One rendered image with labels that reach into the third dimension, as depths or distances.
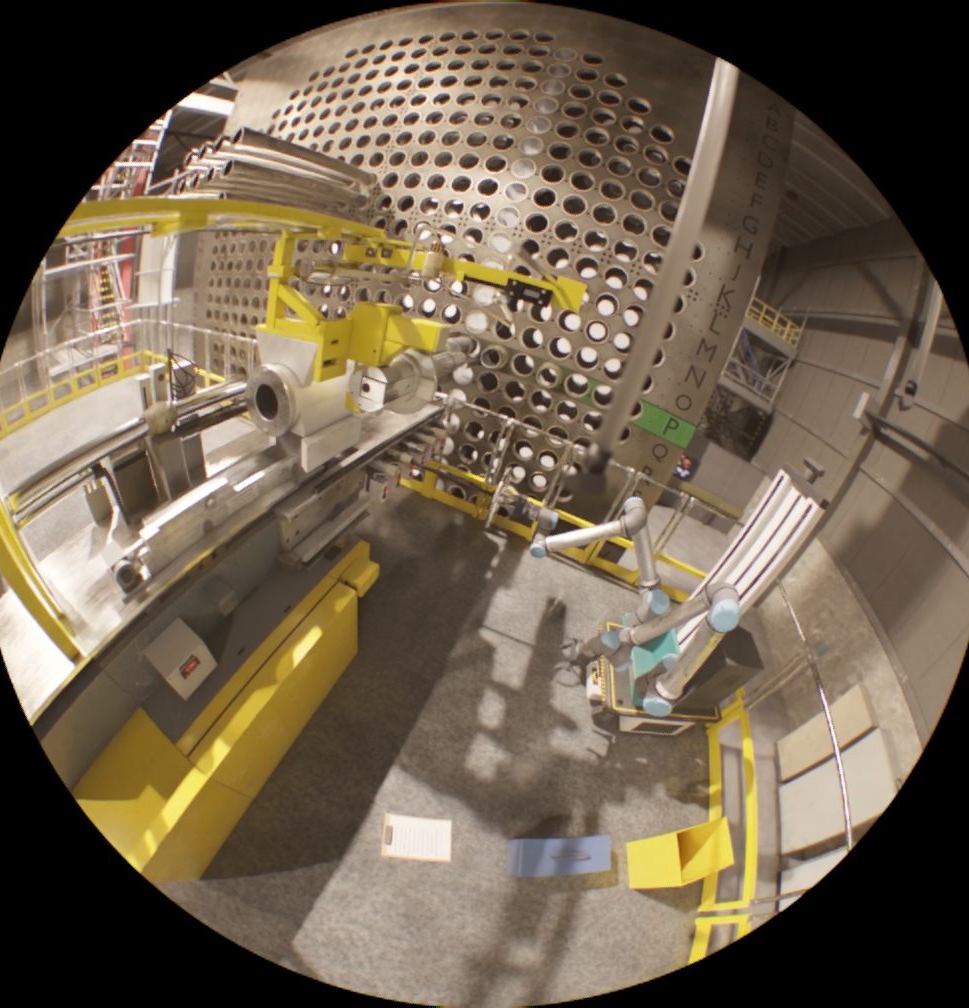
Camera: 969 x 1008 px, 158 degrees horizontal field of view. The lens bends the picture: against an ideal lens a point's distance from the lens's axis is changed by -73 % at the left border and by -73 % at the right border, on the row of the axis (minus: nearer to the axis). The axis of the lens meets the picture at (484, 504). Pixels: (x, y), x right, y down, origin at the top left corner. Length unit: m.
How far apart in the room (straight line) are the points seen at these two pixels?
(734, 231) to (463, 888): 4.96
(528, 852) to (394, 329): 2.29
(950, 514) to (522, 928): 7.50
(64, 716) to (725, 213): 5.04
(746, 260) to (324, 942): 5.33
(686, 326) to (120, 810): 4.63
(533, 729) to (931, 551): 6.92
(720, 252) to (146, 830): 4.96
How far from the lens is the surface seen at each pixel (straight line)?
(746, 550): 1.98
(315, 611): 1.66
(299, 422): 1.56
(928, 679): 6.98
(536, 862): 1.88
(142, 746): 1.62
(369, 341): 1.47
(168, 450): 1.57
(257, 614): 1.68
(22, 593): 1.22
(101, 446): 1.52
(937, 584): 7.29
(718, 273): 3.70
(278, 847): 1.99
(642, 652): 2.25
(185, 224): 1.11
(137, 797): 1.60
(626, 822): 2.35
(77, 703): 1.49
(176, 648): 1.44
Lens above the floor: 1.93
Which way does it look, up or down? 33 degrees down
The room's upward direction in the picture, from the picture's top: 18 degrees clockwise
